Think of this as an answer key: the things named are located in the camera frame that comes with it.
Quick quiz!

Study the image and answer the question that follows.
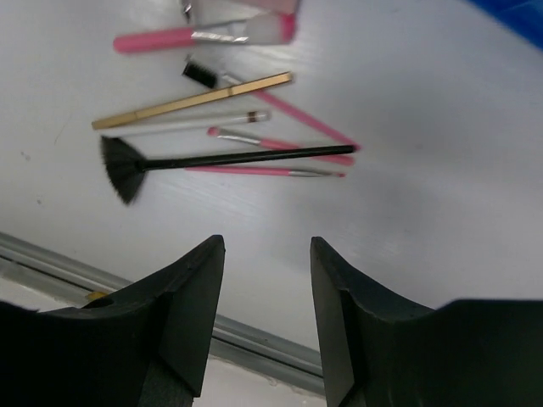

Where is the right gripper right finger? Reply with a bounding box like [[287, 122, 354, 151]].
[[311, 237, 542, 406]]

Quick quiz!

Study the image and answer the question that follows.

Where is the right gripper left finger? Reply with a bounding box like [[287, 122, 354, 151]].
[[1, 235, 225, 406]]

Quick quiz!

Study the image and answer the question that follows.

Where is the black fan brush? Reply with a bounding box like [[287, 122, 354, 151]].
[[100, 137, 357, 205]]

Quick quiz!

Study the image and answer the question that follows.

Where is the pink lip brush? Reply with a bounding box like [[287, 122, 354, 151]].
[[187, 165, 346, 178]]

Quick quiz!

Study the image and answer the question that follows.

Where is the pink thin brush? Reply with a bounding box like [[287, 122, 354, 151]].
[[207, 127, 355, 166]]

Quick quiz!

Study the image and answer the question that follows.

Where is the clear white pencil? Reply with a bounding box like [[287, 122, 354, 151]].
[[98, 110, 272, 137]]

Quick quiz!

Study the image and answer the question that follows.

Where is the gold eyebrow pencil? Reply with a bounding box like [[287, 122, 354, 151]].
[[92, 72, 294, 130]]

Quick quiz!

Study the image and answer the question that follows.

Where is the pink pouch with brush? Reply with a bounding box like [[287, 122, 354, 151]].
[[190, 1, 299, 45]]

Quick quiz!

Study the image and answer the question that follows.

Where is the blue divided plastic bin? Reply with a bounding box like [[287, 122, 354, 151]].
[[466, 0, 543, 51]]

